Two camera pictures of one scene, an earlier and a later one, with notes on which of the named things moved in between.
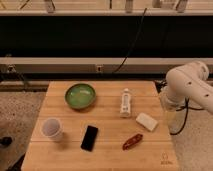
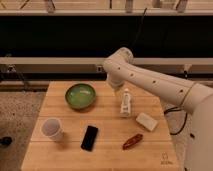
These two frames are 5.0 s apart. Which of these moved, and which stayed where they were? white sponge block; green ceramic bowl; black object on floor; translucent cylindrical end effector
Moved: translucent cylindrical end effector
Stayed: white sponge block; green ceramic bowl; black object on floor
